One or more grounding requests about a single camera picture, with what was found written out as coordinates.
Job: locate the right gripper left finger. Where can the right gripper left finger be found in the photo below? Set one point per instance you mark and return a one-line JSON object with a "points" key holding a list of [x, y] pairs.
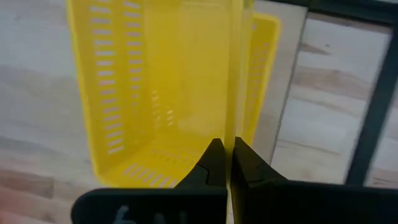
{"points": [[155, 205]]}

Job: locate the yellow slotted plastic basket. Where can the yellow slotted plastic basket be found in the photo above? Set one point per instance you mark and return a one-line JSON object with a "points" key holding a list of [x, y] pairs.
{"points": [[264, 62], [186, 77]]}

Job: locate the black metal shelf end frame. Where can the black metal shelf end frame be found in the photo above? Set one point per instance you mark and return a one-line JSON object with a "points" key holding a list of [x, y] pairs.
{"points": [[373, 109]]}

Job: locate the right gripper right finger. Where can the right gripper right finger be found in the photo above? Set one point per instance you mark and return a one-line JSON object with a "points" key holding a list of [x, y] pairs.
{"points": [[311, 205]]}

